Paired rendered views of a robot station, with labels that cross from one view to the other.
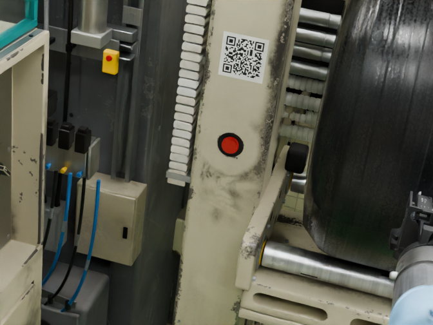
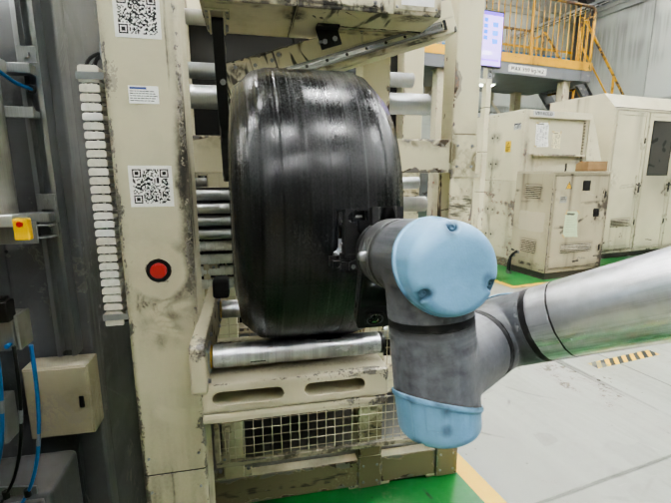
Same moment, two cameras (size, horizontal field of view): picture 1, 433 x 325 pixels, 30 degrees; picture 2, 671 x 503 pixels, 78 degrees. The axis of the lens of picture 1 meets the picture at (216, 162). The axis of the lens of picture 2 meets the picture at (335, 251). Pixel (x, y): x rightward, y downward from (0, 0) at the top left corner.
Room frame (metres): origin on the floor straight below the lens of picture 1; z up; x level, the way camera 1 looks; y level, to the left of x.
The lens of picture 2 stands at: (0.40, -0.03, 1.25)
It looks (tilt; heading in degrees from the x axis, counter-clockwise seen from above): 11 degrees down; 337
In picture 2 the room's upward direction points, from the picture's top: straight up
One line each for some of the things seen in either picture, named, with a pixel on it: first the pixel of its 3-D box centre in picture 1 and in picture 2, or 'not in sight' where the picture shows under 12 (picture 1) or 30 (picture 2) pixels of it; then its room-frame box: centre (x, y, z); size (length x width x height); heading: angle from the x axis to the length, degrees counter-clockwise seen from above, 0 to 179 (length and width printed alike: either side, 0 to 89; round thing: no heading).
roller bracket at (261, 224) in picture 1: (269, 211); (209, 329); (1.31, -0.11, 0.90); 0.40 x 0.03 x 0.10; 169
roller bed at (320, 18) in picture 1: (295, 66); (203, 238); (1.69, -0.14, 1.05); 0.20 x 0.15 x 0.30; 79
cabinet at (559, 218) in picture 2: not in sight; (558, 223); (3.98, -4.53, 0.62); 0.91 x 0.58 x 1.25; 88
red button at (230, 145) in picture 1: (230, 144); (159, 269); (1.24, -0.02, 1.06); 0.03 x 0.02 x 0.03; 79
